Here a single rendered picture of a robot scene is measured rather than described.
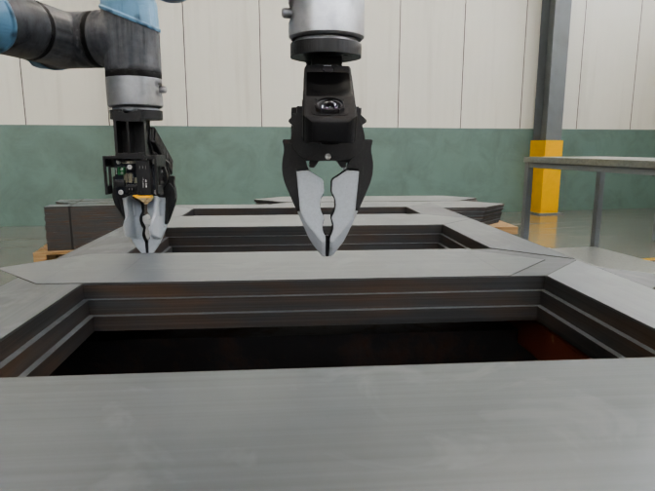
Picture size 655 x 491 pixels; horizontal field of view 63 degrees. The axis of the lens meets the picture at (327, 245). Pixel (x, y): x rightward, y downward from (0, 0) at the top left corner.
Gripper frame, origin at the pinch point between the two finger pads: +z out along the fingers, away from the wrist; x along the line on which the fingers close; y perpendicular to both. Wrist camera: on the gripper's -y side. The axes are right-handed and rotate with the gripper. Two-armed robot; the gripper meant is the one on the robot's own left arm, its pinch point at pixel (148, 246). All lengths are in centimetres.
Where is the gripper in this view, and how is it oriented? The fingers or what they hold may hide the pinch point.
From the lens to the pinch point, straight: 86.3
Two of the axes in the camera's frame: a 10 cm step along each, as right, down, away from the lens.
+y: 0.8, 1.8, -9.8
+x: 10.0, -0.1, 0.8
